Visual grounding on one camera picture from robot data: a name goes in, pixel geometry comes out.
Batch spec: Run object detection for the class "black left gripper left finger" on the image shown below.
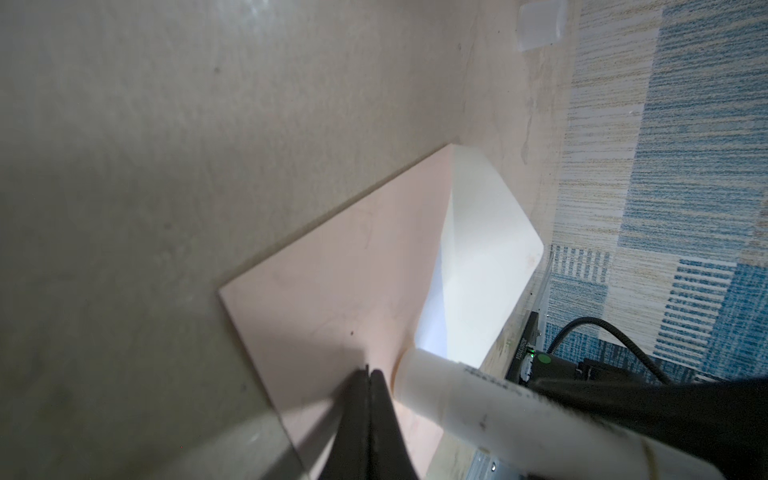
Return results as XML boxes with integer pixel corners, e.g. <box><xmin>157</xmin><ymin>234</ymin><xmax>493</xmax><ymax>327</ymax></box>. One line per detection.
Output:
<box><xmin>319</xmin><ymin>369</ymin><xmax>369</xmax><ymax>479</ymax></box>

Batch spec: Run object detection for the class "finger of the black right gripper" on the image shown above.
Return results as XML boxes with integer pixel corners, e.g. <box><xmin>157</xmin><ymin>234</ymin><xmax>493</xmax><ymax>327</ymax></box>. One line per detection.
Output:
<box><xmin>528</xmin><ymin>378</ymin><xmax>767</xmax><ymax>479</ymax></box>

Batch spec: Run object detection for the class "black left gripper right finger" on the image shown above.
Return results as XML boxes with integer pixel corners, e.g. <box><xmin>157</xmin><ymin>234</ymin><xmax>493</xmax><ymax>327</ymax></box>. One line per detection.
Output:
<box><xmin>368</xmin><ymin>370</ymin><xmax>418</xmax><ymax>480</ymax></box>

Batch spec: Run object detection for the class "white glue stick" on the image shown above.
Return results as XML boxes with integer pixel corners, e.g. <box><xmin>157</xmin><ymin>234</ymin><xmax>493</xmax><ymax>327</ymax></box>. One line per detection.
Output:
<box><xmin>393</xmin><ymin>348</ymin><xmax>723</xmax><ymax>479</ymax></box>

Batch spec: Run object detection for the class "pink envelope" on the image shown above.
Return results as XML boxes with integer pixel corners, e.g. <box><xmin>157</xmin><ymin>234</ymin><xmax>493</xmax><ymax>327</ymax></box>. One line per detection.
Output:
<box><xmin>219</xmin><ymin>145</ymin><xmax>544</xmax><ymax>479</ymax></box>

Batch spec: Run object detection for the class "white glue stick cap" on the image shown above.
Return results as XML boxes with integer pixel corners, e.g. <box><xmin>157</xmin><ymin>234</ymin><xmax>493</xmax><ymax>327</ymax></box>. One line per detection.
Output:
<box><xmin>517</xmin><ymin>0</ymin><xmax>568</xmax><ymax>51</ymax></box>

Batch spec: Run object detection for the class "blue floral letter paper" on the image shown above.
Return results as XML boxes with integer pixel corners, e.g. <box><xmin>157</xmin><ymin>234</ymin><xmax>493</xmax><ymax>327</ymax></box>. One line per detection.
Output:
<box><xmin>414</xmin><ymin>250</ymin><xmax>448</xmax><ymax>358</ymax></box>

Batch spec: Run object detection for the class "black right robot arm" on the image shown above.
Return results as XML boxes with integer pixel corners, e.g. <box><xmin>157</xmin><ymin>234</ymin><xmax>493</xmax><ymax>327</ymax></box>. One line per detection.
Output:
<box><xmin>505</xmin><ymin>312</ymin><xmax>767</xmax><ymax>479</ymax></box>

